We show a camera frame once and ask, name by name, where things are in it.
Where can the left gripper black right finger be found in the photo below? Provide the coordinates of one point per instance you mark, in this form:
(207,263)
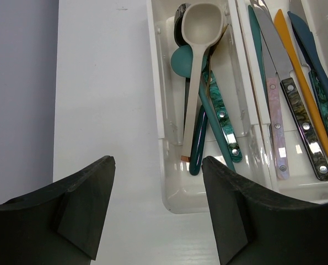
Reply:
(255,225)

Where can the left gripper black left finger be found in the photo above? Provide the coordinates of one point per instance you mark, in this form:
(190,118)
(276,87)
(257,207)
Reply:
(60,223)

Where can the steel knife pink handle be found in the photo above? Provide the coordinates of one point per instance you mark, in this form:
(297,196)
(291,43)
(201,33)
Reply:
(271,90)

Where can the silver spoon green handle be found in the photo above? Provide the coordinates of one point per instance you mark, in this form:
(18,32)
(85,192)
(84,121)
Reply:
(222,120)

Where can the steel knife green handle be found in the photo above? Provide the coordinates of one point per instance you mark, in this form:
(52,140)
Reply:
(296,7)

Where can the gold spoon teal handle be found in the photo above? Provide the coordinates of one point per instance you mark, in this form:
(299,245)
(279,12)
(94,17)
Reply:
(202,120)

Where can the blue plastic knife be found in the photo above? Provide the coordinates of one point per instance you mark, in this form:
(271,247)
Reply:
(308,42)

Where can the beige plastic spoon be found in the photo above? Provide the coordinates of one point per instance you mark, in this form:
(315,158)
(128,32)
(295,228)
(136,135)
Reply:
(202,26)

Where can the orange plastic knife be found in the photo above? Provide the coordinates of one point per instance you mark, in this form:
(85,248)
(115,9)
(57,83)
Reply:
(282,29)

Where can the black spoon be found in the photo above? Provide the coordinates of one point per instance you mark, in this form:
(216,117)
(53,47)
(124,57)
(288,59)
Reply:
(181,42)

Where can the white left utensil tray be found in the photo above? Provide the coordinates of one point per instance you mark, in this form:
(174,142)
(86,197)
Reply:
(183,193)

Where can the white utensil tray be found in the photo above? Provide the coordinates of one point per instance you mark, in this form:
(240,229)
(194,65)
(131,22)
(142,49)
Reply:
(302,182)
(183,193)

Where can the white right utensil tray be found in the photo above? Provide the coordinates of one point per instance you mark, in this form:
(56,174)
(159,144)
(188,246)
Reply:
(302,182)

